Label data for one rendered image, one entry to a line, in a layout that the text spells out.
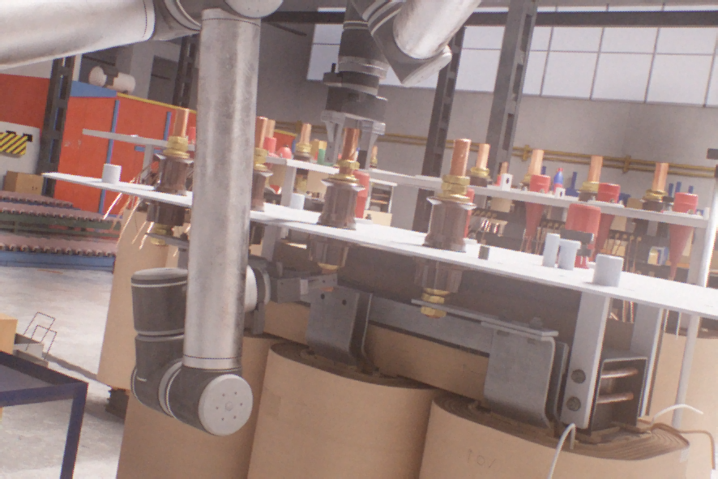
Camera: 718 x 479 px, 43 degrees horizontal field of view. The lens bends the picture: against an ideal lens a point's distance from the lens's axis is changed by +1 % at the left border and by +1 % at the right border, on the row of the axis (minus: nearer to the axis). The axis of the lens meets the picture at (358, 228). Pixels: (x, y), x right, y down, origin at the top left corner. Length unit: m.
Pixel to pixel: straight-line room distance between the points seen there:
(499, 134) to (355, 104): 9.68
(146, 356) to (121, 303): 3.35
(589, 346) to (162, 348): 0.76
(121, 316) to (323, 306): 3.24
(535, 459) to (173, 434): 0.92
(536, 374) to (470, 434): 0.16
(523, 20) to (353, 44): 9.95
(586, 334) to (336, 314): 0.52
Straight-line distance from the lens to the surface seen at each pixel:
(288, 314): 2.11
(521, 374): 1.65
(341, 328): 1.88
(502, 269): 1.48
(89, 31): 1.70
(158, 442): 2.25
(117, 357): 5.11
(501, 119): 11.52
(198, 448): 2.17
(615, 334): 1.96
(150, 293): 1.70
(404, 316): 1.85
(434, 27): 1.53
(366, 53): 1.84
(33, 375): 2.37
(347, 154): 1.86
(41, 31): 1.66
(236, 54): 1.58
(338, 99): 1.83
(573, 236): 1.96
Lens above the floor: 1.44
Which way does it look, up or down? 2 degrees down
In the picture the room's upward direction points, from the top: 10 degrees clockwise
